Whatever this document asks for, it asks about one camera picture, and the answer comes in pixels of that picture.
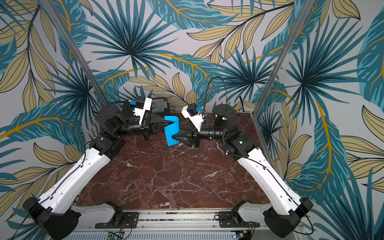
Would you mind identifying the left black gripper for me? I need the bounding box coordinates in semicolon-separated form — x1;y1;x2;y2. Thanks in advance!
114;109;174;141

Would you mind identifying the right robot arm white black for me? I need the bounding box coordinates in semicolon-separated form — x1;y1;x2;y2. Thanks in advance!
165;104;313;238

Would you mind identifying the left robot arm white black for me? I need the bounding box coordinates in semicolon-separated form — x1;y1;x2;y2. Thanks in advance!
23;98;180;240

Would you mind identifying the black grey toolbox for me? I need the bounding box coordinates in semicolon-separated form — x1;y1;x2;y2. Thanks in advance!
121;98;171;112

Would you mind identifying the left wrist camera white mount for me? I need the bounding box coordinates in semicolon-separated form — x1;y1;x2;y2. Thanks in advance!
130;96;153;117

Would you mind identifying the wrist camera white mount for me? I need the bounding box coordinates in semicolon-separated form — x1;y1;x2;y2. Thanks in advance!
182;103;204;132
130;96;153;117

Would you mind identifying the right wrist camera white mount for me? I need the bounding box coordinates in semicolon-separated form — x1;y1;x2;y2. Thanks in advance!
182;103;204;132

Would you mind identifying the left aluminium corner post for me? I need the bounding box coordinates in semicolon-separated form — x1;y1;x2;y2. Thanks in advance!
40;0;108;101

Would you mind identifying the aluminium corner post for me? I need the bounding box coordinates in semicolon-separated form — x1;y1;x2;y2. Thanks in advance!
253;0;315;118
40;0;108;101

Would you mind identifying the aluminium front rail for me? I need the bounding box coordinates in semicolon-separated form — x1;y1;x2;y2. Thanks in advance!
64;209;304;240

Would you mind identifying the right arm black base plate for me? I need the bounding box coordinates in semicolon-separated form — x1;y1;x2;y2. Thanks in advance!
214;212;260;229

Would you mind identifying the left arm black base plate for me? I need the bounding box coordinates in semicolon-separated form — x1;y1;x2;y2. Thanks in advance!
95;212;140;229

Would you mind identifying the right aluminium corner post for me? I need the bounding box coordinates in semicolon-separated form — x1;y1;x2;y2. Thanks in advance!
253;0;315;118

